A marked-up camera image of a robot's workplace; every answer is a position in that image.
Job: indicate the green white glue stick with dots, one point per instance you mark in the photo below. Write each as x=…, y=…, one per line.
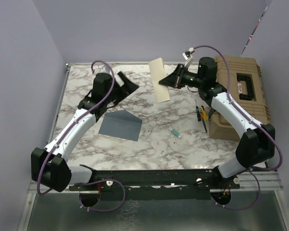
x=175, y=133

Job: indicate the grey-blue envelope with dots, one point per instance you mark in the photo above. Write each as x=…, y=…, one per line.
x=121, y=124

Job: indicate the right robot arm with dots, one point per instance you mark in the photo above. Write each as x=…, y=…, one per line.
x=256, y=139

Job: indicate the green handled screwdriver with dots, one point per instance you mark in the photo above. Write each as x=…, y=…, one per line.
x=198, y=112

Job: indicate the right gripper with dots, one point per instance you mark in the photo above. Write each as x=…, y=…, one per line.
x=175, y=79

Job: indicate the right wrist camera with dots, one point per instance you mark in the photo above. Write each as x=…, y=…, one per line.
x=187, y=54

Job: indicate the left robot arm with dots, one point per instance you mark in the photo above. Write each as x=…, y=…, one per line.
x=49, y=165

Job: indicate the tan plastic tool case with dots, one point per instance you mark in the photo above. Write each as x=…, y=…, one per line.
x=246, y=89

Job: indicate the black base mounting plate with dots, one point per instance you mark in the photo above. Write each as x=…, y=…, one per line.
x=120, y=192

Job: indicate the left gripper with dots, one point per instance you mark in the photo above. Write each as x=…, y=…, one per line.
x=125, y=90

